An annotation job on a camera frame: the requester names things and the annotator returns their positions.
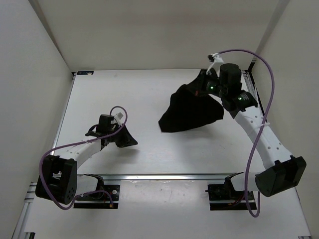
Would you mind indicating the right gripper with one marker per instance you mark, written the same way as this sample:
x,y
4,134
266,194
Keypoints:
x,y
205,74

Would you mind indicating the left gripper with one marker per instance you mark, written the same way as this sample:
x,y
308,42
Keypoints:
x,y
127,140

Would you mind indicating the black skirt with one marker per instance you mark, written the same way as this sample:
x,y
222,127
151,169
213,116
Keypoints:
x,y
187,111

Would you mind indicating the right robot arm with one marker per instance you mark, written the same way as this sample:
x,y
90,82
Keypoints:
x,y
283,171

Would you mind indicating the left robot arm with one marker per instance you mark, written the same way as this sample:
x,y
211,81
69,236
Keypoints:
x,y
59,181

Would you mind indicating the left blue corner label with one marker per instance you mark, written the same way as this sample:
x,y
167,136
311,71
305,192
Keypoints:
x,y
85,72

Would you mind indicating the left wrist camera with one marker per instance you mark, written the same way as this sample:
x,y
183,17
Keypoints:
x,y
117,119

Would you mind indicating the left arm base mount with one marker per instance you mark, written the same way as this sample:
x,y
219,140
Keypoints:
x,y
96,193

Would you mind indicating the aluminium front rail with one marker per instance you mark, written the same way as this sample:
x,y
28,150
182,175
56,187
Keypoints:
x,y
163,177

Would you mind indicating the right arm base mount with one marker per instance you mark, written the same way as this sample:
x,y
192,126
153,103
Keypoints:
x,y
223,197

